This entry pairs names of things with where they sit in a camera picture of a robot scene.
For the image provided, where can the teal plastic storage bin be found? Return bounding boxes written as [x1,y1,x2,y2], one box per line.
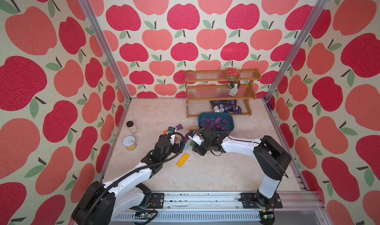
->
[198,112,235,135]

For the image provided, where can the yellow long block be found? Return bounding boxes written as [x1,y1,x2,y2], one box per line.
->
[177,153,190,167]

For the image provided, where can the left aluminium frame post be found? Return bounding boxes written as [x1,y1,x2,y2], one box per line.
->
[78,0,132,104]

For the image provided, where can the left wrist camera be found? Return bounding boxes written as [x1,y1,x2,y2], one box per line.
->
[167,127,176,134]

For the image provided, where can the red lidded tin can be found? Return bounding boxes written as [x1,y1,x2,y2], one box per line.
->
[224,68,240,82]

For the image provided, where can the purple snack bag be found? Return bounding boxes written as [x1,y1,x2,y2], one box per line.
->
[210,99,242,114]

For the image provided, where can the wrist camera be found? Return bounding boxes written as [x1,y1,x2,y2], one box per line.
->
[189,131,204,146]
[167,127,176,134]

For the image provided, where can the wooden three-tier shelf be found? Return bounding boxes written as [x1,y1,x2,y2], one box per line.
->
[185,69,261,118]

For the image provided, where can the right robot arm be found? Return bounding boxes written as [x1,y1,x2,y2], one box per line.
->
[188,126,292,210]

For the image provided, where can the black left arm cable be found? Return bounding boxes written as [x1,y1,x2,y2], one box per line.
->
[78,132,186,225]

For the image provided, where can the glass jar black lid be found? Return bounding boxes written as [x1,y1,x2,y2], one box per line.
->
[126,121,138,135]

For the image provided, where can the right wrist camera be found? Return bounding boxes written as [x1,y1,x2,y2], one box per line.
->
[189,131,204,146]

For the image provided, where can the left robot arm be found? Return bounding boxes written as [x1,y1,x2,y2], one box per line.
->
[71,132,186,225]

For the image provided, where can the aluminium frame post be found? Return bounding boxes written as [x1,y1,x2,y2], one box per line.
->
[78,0,132,104]
[263,0,330,105]

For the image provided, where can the purple wedge block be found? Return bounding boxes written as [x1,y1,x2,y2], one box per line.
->
[176,124,183,131]

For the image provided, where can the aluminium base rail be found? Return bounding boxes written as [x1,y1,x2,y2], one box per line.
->
[74,190,330,225]

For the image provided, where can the small green white bottle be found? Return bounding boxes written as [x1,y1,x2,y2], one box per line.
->
[229,81,240,97]

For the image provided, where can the yellow can white lid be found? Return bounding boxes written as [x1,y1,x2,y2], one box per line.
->
[122,136,137,151]

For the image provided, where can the right aluminium frame post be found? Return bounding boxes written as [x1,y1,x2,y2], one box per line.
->
[263,0,330,105]

